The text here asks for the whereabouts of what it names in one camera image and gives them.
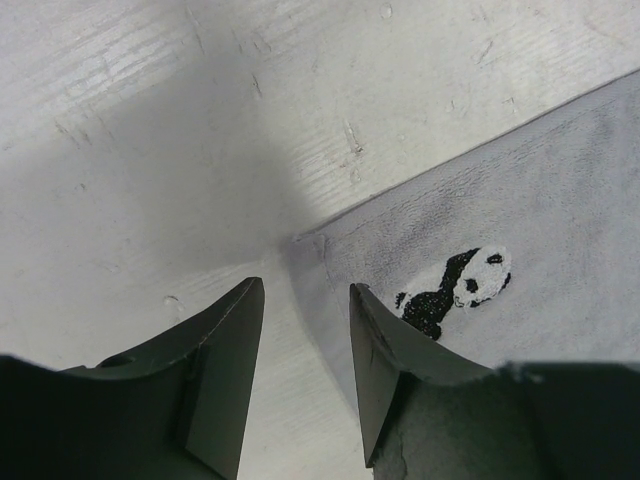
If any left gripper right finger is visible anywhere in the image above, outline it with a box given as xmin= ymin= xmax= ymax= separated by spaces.
xmin=349 ymin=284 xmax=639 ymax=479

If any grey towel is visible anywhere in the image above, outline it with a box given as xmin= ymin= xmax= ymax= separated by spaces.
xmin=286 ymin=73 xmax=639 ymax=407

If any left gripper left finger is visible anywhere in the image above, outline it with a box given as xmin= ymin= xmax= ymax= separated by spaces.
xmin=1 ymin=277 xmax=264 ymax=479

